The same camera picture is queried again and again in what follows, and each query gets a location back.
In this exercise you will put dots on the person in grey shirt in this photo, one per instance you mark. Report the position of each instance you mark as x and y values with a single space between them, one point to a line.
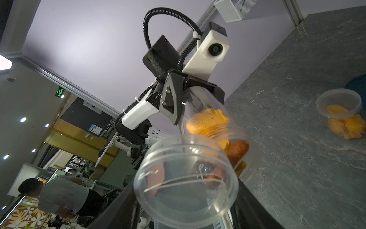
65 196

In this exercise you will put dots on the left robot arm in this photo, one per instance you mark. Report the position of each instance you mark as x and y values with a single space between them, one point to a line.
133 123

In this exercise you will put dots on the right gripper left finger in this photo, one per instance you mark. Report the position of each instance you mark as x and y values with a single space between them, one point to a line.
123 213

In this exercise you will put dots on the orange cookies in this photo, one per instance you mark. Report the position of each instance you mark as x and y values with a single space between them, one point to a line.
215 125

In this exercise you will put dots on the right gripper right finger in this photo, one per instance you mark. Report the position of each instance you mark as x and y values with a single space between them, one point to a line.
248 213

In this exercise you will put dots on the teal plastic tray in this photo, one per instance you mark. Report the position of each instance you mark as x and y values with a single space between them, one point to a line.
358 85

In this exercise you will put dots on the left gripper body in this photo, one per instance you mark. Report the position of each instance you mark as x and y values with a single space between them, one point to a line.
195 105

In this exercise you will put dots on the clear cookie jar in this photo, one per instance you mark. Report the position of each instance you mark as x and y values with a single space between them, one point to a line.
342 109
253 156

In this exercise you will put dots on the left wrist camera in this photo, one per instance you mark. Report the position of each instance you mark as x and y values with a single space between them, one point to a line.
210 50

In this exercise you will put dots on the white mesh wall basket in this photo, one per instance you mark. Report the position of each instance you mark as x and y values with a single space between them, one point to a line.
234 10

